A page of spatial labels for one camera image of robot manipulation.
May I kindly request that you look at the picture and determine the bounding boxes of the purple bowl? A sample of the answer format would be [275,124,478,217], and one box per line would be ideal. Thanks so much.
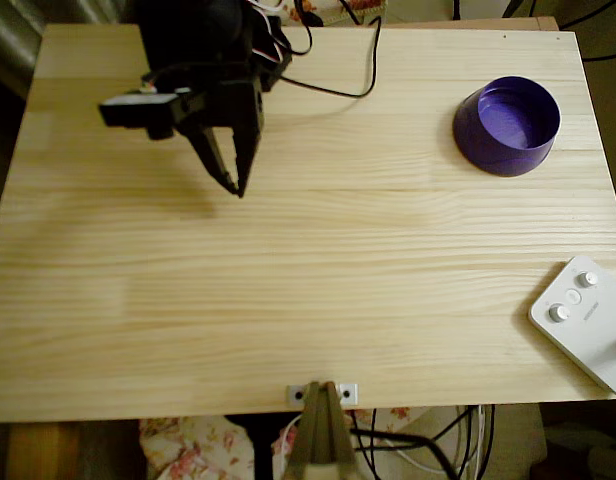
[451,74,562,179]

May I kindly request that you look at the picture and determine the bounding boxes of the floral cloth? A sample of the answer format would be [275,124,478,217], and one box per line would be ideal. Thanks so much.
[137,405,414,480]
[280,0,390,27]

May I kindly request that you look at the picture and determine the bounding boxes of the black stand pole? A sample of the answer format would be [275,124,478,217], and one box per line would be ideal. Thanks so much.
[225,412,299,480]

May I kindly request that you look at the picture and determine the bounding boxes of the wooden table leg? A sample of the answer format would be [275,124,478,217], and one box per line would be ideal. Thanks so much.
[5,422,82,480]

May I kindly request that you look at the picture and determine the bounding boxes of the white device with knobs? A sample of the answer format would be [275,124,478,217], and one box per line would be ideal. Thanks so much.
[527,254,616,401]

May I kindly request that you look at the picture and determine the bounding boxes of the red white black servo wire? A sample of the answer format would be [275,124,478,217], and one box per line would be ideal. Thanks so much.
[245,0,289,66]

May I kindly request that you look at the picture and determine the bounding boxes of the black camera box with label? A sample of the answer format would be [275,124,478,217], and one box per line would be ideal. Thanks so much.
[97,88,180,141]

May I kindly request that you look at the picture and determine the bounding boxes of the long black camera cable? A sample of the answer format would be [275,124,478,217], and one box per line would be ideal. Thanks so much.
[280,14,384,99]

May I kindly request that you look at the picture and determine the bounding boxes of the black cable with plug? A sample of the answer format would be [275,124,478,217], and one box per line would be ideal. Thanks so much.
[336,0,363,26]

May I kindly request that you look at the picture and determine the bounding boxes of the white bracket with screws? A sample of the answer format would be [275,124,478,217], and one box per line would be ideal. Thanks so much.
[285,382,360,405]

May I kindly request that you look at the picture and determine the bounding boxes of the thick black cable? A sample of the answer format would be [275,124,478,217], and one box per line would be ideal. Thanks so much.
[347,427,462,480]

